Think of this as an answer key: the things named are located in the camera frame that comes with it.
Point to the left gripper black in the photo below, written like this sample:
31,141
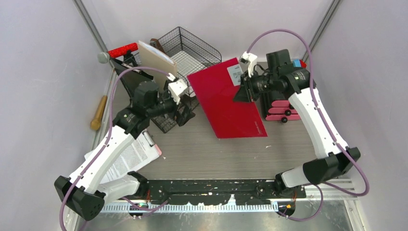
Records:
181,118

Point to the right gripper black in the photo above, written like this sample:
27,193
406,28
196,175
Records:
246,93

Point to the black pink drawer cabinet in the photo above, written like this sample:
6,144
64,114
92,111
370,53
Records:
275,107

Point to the red notebook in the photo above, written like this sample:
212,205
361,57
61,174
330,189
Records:
215,87

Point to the pink clipboard with paper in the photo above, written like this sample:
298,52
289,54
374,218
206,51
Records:
136,156

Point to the black clip file folder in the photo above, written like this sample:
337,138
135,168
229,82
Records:
130,80

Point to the beige folder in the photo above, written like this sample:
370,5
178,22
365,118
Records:
152,57

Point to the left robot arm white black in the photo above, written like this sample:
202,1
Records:
83,191

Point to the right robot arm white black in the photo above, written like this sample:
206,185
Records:
334,156

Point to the white grid clipboard in tray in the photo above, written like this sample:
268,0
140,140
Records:
187,64

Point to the colourful toy blocks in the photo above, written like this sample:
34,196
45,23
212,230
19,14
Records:
299,63

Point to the brown object behind organizer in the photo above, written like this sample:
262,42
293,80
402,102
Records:
155,43

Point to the red glitter microphone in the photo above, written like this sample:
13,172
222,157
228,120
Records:
105,56

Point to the wooden stick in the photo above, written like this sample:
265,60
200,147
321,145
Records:
95,123

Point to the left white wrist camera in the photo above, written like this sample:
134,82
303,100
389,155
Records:
177,89

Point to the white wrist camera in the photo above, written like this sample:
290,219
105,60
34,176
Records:
250,60
177,89

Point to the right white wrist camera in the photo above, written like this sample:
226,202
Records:
250,60

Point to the black wire mesh organizer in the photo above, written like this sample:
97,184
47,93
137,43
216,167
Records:
191,54

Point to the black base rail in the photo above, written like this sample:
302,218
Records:
213,192

